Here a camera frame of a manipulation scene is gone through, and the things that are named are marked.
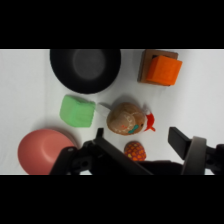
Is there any green cube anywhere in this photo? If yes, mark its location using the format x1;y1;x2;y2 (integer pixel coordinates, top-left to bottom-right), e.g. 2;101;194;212
59;94;97;129

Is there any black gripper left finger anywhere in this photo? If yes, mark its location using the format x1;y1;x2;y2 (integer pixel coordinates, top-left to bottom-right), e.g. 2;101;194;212
93;127;154;176

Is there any brown plush toy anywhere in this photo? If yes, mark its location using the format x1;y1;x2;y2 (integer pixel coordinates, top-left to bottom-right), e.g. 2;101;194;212
98;101;157;137

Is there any orange cube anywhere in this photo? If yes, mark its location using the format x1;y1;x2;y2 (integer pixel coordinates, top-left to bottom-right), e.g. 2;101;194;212
145;55;184;87

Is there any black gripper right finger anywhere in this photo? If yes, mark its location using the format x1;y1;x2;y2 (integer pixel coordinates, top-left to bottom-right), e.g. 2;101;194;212
167;126;193;161

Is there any pink bowl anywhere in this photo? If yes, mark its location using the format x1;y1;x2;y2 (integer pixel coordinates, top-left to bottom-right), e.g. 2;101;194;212
17;128;78;176

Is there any black bowl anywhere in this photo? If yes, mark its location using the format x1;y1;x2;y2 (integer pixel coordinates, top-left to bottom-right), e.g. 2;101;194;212
49;49;122;95

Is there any brown wooden block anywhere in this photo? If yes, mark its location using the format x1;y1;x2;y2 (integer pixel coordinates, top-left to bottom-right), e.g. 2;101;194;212
137;49;179;85

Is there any red patterned ball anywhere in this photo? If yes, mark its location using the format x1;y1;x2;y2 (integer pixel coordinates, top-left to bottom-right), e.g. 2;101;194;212
123;140;148;162

